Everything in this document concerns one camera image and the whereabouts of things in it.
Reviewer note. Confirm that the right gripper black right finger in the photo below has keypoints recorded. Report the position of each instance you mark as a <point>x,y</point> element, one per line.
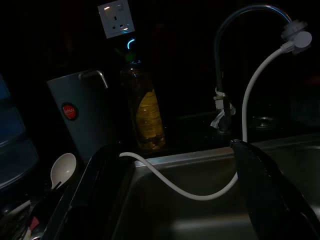
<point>270,205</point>

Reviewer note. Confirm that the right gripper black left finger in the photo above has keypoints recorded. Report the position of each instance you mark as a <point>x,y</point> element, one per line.
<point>92,190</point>

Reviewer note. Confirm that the white ceramic soup spoon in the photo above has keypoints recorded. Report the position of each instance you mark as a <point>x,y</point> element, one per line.
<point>63,167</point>

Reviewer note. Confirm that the grey water jug red badge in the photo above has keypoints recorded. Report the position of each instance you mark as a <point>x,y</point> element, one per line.
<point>85,120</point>

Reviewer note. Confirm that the round metal counter cap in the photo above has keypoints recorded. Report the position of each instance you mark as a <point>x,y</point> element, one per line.
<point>263,122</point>

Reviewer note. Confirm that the stainless steel sink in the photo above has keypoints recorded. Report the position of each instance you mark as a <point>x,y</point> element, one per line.
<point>175,220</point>

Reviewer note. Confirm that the yellow cooking oil bottle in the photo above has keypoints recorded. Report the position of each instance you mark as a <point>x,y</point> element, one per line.
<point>148,117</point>

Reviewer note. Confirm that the metal gooseneck faucet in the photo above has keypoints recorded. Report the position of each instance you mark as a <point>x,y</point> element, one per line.
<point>220,75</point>

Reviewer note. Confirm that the white wall power socket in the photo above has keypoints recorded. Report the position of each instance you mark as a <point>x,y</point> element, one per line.
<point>116,18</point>

